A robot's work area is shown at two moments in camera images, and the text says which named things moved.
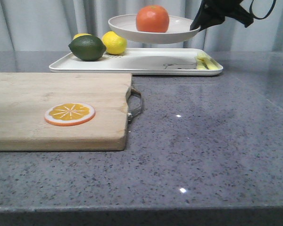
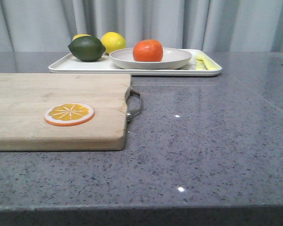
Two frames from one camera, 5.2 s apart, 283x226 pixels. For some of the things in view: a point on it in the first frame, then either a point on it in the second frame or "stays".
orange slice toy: (69, 114) stays
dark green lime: (87, 48) stays
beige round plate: (124, 27) to (172, 59)
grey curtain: (43, 25) stays
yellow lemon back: (81, 34) stays
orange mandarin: (152, 19) to (148, 50)
